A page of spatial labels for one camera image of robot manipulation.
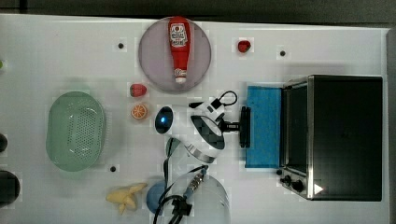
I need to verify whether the red ketchup bottle toy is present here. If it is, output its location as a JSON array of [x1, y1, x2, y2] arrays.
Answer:
[[168, 16, 191, 84]]

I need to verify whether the black cylinder lower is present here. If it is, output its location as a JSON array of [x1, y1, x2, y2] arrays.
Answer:
[[0, 170, 21, 207]]

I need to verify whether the blue plastic bowl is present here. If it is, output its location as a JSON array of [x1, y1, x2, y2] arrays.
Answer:
[[146, 180, 165, 214]]

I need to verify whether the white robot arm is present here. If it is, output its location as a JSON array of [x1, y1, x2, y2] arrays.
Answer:
[[148, 102, 246, 224]]

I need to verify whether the grey round plate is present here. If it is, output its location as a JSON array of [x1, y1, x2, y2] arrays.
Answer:
[[138, 17, 211, 93]]

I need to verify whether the black cylinder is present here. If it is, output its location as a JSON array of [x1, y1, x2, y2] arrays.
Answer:
[[0, 170, 21, 207], [0, 133, 8, 152]]

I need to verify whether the black toaster oven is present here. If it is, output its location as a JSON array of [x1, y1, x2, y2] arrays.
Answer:
[[245, 75, 383, 202]]

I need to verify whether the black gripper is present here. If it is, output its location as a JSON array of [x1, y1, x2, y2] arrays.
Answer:
[[218, 119, 240, 133]]

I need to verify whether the yellow toy banana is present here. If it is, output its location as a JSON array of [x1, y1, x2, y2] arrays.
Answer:
[[106, 183, 148, 215]]

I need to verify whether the green plastic colander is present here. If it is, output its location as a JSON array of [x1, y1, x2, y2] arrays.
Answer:
[[46, 91, 106, 172]]

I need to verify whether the black cylinder upper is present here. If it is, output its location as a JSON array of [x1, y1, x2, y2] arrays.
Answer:
[[0, 133, 8, 152]]

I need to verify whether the toy strawberry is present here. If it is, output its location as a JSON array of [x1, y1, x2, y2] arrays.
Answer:
[[130, 83, 147, 97]]

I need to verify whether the small red toy fruit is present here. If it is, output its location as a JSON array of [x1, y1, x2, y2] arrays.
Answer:
[[237, 40, 251, 53]]

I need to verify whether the orange slice toy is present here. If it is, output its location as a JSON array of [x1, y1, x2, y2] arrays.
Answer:
[[131, 104, 149, 119]]

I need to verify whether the green metal cup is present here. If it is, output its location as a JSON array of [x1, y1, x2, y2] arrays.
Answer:
[[165, 138, 180, 157]]

